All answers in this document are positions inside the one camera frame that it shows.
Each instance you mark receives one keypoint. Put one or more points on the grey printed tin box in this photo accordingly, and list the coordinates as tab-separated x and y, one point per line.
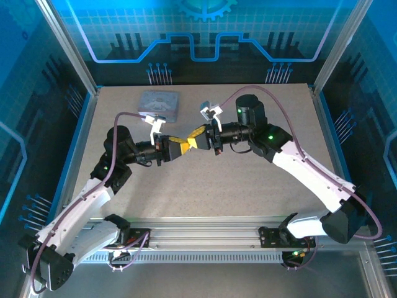
158	105

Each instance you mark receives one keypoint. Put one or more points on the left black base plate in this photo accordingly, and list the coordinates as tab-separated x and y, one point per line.
136	237

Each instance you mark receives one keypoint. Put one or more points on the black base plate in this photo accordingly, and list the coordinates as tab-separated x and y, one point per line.
271	237
136	237

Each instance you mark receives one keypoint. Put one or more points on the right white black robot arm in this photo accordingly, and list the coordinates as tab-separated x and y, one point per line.
310	174

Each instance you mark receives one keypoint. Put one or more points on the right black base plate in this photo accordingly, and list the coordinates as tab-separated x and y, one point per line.
271	237

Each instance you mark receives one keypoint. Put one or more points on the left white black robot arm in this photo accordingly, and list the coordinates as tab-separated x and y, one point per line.
77	205

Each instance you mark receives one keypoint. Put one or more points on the aluminium frame post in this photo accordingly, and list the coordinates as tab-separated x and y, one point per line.
66	46
341	46

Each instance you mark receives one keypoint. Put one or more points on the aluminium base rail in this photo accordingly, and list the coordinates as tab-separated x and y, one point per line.
201	232

